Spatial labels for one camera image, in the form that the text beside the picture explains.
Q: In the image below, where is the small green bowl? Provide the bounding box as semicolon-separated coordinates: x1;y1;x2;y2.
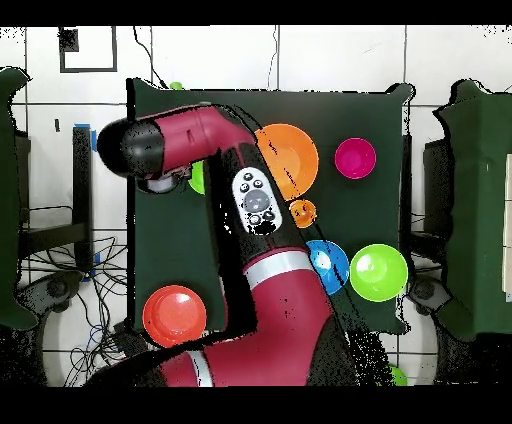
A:
187;159;206;196

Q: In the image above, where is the large orange bowl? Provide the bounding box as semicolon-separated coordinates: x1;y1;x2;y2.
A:
254;123;320;202

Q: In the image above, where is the blue bowl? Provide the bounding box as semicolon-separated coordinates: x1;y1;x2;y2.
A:
305;239;350;296

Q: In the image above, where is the pink bowl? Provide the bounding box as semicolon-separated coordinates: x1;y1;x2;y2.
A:
334;137;378;180

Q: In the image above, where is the large red bowl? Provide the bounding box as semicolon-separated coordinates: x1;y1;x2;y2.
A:
141;284;208;349

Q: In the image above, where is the large green bowl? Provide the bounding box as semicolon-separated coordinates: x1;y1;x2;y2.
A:
349;243;410;303

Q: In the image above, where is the orange cup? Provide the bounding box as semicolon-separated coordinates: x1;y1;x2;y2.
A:
288;199;318;230

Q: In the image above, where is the dark green table cloth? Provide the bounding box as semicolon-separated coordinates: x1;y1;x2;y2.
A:
126;77;417;336

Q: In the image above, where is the blue tape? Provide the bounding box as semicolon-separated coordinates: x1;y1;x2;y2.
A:
73;122;98;153

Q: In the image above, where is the black chair base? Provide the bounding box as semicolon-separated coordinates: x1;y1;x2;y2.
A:
403;275;453;317
15;270;85;315

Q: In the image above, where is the green bowl on floor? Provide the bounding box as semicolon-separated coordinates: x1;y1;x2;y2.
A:
389;364;409;387

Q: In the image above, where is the green covered side table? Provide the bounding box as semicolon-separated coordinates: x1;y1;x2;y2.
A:
433;78;512;341
0;65;39;331

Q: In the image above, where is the thin black cable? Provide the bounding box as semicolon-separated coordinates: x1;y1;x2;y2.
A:
133;25;169;89
266;25;280;91

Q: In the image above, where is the tangle of black cables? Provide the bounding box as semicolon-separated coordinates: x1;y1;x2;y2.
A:
19;235;133;387

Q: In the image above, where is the black stool frame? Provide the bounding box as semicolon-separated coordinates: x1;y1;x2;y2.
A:
17;126;95;273
401;135;455;277

